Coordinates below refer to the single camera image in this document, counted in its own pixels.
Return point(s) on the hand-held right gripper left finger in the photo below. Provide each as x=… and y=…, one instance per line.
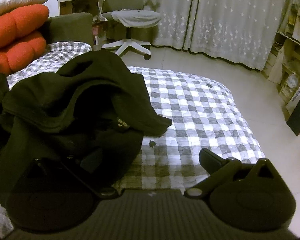
x=90, y=182

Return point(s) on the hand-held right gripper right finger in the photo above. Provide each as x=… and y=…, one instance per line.
x=211, y=158

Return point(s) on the black garment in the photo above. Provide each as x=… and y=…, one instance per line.
x=65, y=105

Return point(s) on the grey white checkered blanket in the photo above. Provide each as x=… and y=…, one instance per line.
x=190, y=105

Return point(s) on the small dark fluff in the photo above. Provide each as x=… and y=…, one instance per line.
x=152, y=143

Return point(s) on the black flat panel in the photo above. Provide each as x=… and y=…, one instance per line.
x=298, y=117

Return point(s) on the white cardboard box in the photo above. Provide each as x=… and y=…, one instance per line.
x=296, y=97

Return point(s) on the wooden shelf unit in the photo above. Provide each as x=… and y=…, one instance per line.
x=292, y=55

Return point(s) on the star print curtain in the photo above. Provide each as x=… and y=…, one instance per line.
x=170, y=12
x=240, y=22

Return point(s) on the pink storage box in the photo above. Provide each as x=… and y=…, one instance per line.
x=96, y=31

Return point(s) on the dark green sofa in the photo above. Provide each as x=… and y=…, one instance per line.
x=70, y=27

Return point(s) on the white grey office chair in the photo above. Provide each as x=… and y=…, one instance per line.
x=135, y=17

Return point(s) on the white pillow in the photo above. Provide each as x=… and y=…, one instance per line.
x=10, y=2

